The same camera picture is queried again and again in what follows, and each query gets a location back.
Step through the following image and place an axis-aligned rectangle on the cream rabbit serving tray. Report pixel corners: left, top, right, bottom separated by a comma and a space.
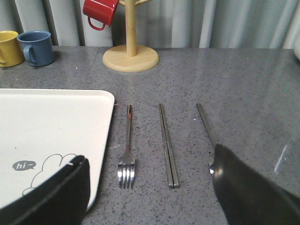
0, 89, 115, 207

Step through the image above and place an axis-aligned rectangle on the yellow enamel mug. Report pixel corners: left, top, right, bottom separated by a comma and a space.
0, 30, 24, 67

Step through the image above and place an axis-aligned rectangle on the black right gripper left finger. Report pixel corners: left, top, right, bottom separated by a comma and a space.
0, 156, 90, 225

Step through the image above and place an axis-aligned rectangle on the silver metal spoon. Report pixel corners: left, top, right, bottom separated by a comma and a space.
195, 103, 216, 176

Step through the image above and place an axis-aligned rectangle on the silver metal fork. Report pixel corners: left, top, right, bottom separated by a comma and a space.
118, 105, 135, 189

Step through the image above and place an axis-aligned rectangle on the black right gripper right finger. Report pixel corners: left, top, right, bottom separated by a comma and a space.
213, 144, 300, 225

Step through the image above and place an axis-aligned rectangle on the red enamel mug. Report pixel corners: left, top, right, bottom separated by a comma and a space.
82, 0, 119, 31

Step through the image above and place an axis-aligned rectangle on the wooden mug tree stand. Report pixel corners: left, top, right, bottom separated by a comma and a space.
103, 0, 159, 72

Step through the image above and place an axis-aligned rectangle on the blue enamel mug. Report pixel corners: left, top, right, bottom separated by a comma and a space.
17, 30, 55, 67

